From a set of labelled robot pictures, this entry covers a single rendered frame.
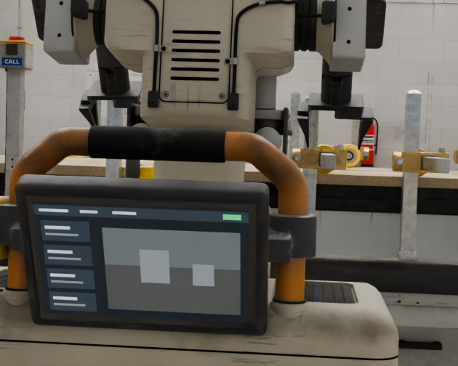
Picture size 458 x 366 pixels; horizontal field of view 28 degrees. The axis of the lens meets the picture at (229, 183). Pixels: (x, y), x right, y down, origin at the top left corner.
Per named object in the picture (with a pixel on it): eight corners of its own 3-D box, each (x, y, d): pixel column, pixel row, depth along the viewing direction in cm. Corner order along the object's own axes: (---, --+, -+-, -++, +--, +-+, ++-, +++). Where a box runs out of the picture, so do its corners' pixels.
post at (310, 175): (312, 286, 229) (319, 94, 227) (298, 285, 229) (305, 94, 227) (312, 284, 233) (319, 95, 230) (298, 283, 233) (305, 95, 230)
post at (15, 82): (18, 244, 234) (22, 68, 232) (-1, 243, 234) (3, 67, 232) (23, 242, 239) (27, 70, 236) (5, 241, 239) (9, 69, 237)
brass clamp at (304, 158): (346, 170, 226) (347, 149, 225) (291, 168, 227) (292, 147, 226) (344, 169, 232) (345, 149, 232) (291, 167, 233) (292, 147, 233)
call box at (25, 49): (25, 70, 230) (25, 40, 230) (-2, 70, 231) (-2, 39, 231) (33, 72, 237) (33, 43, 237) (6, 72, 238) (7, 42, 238)
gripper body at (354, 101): (308, 101, 176) (310, 64, 173) (362, 103, 175) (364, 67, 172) (307, 114, 170) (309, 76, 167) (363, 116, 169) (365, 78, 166)
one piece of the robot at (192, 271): (310, 380, 99) (318, 196, 88) (-7, 362, 102) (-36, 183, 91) (312, 317, 108) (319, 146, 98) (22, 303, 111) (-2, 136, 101)
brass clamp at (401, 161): (448, 173, 224) (449, 152, 223) (393, 171, 225) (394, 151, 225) (445, 172, 230) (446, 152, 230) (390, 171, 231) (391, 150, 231)
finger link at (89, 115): (90, 124, 187) (84, 83, 182) (124, 124, 186) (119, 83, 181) (82, 141, 181) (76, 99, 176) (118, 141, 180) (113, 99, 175)
